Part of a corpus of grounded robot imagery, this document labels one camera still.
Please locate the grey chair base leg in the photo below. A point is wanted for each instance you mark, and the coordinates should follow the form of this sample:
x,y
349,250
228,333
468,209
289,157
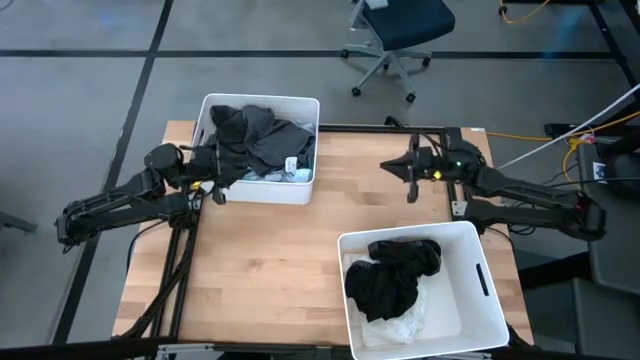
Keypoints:
x,y
17,222

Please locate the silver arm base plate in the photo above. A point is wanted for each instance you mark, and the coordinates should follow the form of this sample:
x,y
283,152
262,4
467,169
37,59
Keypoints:
x,y
459,209

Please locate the light blue shirt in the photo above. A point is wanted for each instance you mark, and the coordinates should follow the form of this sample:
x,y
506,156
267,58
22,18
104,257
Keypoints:
x,y
300,176

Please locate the grey cabinet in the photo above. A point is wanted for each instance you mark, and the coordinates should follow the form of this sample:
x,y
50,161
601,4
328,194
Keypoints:
x,y
620,250

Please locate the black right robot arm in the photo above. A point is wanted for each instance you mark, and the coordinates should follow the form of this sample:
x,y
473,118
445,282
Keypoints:
x,y
525,192

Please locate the black power strip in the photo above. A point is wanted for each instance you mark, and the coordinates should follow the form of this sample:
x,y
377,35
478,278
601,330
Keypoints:
x,y
560,130

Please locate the black round bag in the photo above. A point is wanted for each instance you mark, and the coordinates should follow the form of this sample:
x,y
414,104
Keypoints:
x,y
625,170

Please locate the dark grey box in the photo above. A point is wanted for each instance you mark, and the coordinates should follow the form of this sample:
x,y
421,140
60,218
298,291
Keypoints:
x,y
610,320

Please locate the black aluminium rig frame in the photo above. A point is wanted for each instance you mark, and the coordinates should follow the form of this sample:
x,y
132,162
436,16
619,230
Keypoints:
x,y
360,129

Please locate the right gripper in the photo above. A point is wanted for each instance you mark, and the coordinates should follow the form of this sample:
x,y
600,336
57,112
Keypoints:
x,y
430,165

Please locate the office chair with dark seat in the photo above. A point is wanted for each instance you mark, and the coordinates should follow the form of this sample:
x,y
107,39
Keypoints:
x,y
405,20

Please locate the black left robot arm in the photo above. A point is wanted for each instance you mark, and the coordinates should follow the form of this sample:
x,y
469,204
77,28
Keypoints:
x,y
115,205

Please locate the white perforated plastic basket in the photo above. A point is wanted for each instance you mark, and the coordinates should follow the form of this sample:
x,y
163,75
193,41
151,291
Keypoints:
x,y
450,310
270,192

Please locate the white lace garment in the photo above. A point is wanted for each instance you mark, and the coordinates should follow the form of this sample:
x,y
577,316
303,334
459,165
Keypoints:
x,y
395,332

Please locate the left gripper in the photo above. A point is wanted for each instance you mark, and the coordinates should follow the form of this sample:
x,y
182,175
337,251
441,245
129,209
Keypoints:
x,y
202,162

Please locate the black garment with grey waistband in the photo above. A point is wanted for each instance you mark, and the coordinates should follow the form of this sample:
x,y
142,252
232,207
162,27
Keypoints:
x,y
380,295
410,257

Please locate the black metal stand leg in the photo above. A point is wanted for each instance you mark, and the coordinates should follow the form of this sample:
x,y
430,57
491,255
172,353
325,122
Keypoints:
x,y
615,45

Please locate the dark grey shirt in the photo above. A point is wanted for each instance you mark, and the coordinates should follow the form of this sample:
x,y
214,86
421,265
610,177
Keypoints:
x,y
280,145

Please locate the white conduit strip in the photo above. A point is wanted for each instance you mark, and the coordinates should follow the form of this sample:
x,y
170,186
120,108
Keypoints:
x,y
567,127

